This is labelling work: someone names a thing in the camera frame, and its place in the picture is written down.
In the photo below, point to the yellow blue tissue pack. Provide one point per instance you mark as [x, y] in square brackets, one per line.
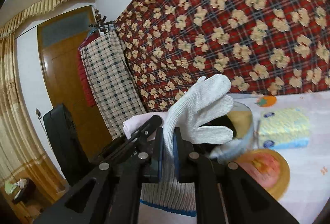
[286, 128]

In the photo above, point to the clear plastic storage jar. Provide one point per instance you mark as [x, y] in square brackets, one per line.
[236, 147]

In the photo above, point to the white persimmon print tablecloth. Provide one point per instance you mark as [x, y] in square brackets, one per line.
[308, 191]

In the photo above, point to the black fabric item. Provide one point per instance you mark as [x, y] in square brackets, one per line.
[220, 121]

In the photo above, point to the yellow lid with red picture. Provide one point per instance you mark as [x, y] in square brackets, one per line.
[268, 168]

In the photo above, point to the yellow sponge cloth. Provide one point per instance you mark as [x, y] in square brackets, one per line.
[242, 121]

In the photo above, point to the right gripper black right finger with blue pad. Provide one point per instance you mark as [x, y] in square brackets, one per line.
[224, 193]

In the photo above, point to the black chair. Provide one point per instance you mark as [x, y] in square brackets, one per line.
[63, 138]

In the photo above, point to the gold fringed curtain valance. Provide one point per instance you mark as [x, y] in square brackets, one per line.
[37, 9]

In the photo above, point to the red plaid teddy bear blanket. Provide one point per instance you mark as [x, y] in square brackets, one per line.
[267, 47]

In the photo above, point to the beige green checked cloth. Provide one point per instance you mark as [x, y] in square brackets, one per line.
[111, 82]

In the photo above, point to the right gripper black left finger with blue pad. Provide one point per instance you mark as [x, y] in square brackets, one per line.
[111, 192]

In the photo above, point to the gold striped curtain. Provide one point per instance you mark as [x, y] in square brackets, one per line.
[22, 154]

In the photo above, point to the white knit work glove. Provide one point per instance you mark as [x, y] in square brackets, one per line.
[205, 101]

